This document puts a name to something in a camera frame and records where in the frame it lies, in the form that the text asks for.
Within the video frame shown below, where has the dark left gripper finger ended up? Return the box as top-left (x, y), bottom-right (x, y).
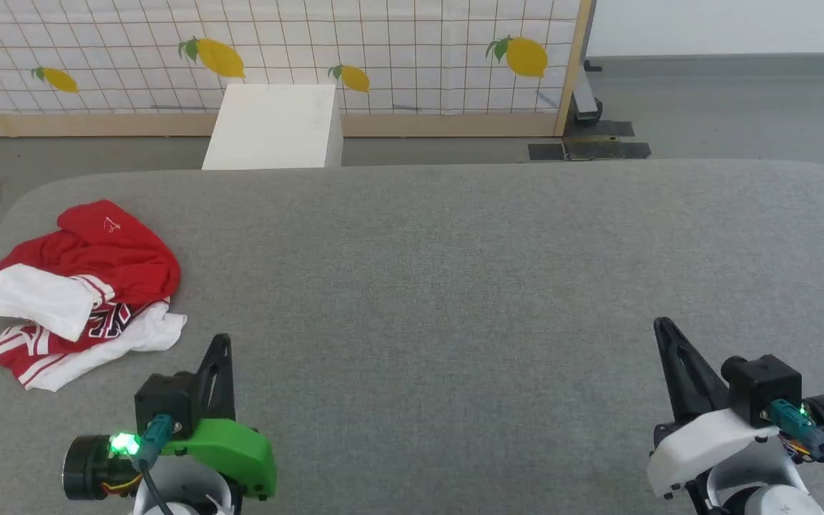
top-left (195, 333), bottom-right (237, 424)

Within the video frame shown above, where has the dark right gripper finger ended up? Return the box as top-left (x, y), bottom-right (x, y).
top-left (653, 316), bottom-right (732, 425)

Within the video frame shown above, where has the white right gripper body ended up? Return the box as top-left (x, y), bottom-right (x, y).
top-left (647, 395), bottom-right (824, 498)

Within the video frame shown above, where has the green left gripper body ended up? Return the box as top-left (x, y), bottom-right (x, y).
top-left (63, 418), bottom-right (278, 501)

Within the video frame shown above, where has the red and white shirt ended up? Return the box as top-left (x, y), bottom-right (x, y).
top-left (0, 200), bottom-right (189, 393)

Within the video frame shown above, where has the white box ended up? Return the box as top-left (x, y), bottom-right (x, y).
top-left (201, 84), bottom-right (345, 170)

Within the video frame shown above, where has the grey metal stand foot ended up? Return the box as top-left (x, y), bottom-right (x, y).
top-left (569, 61), bottom-right (604, 124)

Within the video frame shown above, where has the lemon print partition screen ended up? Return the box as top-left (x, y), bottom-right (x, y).
top-left (0, 0), bottom-right (595, 138)

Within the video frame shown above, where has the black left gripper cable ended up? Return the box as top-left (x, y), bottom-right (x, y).
top-left (137, 415), bottom-right (175, 515)

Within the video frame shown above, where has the black floor base plate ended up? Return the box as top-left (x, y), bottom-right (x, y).
top-left (528, 120), bottom-right (652, 162)

